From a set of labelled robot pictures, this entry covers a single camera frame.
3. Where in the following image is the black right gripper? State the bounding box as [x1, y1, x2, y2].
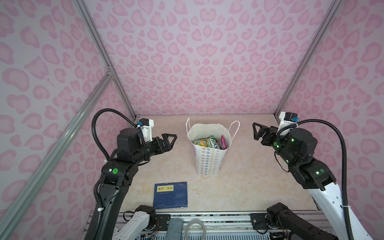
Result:
[251, 121, 300, 167]

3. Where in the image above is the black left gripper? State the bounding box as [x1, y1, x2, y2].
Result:
[133, 133, 177, 164]

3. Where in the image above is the white printed paper bag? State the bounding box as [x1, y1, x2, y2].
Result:
[186, 119, 241, 177]

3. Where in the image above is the purple candy packet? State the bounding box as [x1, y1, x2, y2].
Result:
[217, 136, 228, 150]

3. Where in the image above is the green Fox's spring tea packet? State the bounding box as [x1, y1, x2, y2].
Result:
[207, 136, 220, 149]

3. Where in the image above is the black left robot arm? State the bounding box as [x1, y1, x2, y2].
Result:
[85, 108, 178, 240]

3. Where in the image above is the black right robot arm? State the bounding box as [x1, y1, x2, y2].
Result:
[253, 119, 371, 240]

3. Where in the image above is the dark blue booklet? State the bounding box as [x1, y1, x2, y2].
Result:
[153, 182, 188, 210]

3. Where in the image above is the clear coiled tube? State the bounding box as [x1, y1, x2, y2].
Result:
[185, 219, 207, 240]

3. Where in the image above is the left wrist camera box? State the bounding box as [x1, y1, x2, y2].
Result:
[137, 118, 154, 142]

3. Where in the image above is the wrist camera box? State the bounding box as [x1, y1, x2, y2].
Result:
[137, 118, 154, 142]
[278, 112, 299, 130]

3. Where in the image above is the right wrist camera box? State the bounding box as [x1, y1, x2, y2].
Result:
[278, 112, 299, 130]

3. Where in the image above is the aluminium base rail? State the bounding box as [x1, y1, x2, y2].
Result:
[80, 210, 346, 240]

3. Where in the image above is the diagonal aluminium frame bar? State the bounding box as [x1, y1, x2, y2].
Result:
[1, 73, 114, 240]

